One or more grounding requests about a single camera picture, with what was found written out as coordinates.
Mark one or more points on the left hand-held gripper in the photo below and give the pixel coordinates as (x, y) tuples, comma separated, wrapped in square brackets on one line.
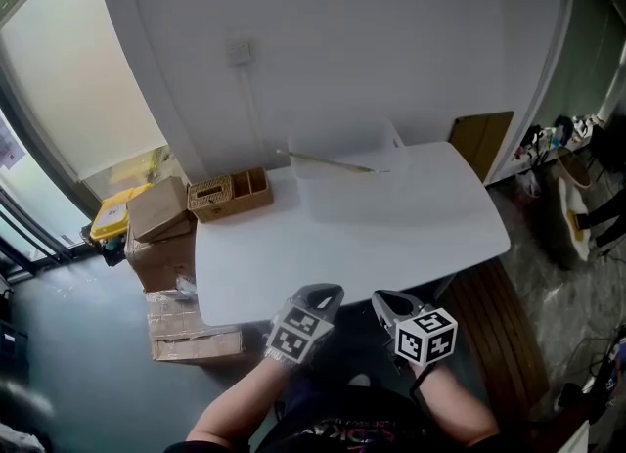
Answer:
[(293, 336)]

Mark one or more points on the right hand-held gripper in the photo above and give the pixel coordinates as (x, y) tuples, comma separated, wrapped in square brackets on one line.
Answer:
[(425, 338)]

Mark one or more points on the clear plastic storage bin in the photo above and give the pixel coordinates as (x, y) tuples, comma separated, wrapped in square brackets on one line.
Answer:
[(352, 196)]

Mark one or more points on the wooden clothes hanger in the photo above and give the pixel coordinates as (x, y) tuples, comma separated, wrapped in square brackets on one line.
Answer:
[(332, 162)]

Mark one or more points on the person's left forearm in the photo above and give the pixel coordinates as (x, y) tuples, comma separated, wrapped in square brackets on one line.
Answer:
[(230, 412)]

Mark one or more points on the person's right forearm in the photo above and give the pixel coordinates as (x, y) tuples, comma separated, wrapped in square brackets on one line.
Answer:
[(455, 407)]

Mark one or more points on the woven rattan organizer box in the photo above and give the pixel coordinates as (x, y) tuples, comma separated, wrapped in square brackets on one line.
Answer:
[(215, 196)]

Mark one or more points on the large plain cardboard box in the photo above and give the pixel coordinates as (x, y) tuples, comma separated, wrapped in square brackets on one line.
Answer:
[(161, 260)]

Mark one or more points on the small plain cardboard box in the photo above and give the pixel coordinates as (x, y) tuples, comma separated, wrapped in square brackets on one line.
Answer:
[(156, 206)]

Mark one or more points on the dark shelf organizer with items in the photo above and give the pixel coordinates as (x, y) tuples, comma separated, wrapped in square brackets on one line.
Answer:
[(10, 338)]

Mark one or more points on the person's white shoe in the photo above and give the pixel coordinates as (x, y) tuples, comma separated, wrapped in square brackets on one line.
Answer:
[(359, 380)]

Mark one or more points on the brown wooden slatted panel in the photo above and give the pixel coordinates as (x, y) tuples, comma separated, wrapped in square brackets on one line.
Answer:
[(494, 324)]

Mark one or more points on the person's black printed shirt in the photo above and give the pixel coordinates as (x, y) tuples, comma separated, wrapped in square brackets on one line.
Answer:
[(362, 426)]

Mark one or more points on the pale plastic bag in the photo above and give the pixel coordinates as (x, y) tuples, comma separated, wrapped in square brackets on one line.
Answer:
[(530, 183)]

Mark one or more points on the brown cardboard sheet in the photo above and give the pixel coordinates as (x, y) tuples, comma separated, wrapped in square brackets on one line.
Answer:
[(481, 143)]

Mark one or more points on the egg-shaped plush rug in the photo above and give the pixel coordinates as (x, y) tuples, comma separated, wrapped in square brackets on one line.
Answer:
[(572, 216)]

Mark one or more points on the tan round basket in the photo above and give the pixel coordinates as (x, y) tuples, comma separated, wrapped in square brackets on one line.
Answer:
[(573, 169)]

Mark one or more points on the yellow plastic bin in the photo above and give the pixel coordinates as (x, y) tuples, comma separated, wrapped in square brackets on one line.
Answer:
[(110, 216)]

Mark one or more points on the clutter of assorted items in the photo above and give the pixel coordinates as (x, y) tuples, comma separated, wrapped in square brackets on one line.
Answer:
[(552, 138)]

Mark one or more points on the white roller blind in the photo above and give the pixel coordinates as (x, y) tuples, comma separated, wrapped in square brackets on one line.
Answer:
[(73, 74)]

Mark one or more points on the paper notice on window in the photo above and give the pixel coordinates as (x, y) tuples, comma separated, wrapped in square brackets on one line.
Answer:
[(10, 143)]

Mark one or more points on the white wall socket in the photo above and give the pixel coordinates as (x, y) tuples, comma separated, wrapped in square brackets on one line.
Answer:
[(239, 52)]

